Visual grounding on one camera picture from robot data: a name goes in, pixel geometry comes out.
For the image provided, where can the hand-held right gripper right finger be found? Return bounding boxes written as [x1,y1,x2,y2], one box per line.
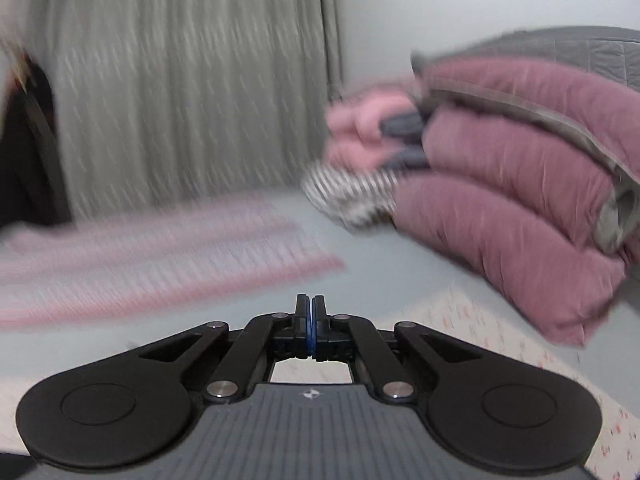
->
[311,295,493,405]

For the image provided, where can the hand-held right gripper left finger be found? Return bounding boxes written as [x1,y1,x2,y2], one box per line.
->
[127,294,311,406]

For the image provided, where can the pale blue bed sheet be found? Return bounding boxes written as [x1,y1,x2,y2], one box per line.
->
[0,199,606,391]

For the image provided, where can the black white striped cloth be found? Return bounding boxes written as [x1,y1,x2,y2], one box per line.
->
[301,160,402,234]

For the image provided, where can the pink striped blanket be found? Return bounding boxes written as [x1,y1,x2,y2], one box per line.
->
[0,190,347,332]

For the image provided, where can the white floral bed sheet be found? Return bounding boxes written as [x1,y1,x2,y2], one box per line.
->
[0,284,638,480]

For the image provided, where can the pink fluffy cloth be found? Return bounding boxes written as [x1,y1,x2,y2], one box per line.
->
[322,85,432,172]

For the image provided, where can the mauve folded quilt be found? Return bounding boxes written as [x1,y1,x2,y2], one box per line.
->
[394,57,637,347]

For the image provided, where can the dark blue-grey cloth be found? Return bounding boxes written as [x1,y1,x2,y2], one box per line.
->
[380,109,432,172]

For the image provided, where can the grey patterned curtain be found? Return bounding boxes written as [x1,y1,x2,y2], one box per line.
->
[30,0,347,222]

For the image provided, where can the dark cloth pile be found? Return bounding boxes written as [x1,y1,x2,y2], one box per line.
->
[0,55,72,232]

